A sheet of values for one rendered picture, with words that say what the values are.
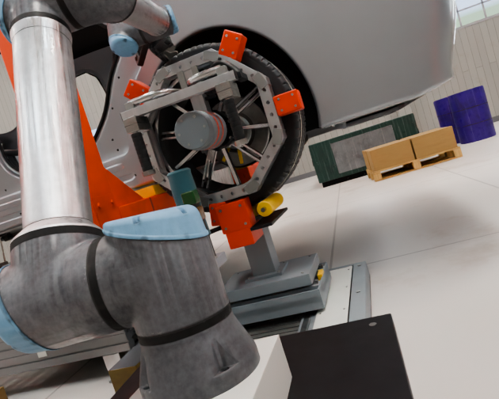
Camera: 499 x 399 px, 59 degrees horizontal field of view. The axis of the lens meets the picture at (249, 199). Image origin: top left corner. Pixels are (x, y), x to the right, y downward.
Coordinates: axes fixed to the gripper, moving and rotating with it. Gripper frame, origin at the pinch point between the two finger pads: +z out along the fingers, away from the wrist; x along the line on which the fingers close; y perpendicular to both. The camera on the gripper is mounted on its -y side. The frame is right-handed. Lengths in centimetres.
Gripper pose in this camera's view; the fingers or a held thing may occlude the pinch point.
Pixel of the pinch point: (171, 62)
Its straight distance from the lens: 191.4
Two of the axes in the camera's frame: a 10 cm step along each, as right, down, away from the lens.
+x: -3.9, -7.9, 4.7
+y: 7.8, -5.5, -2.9
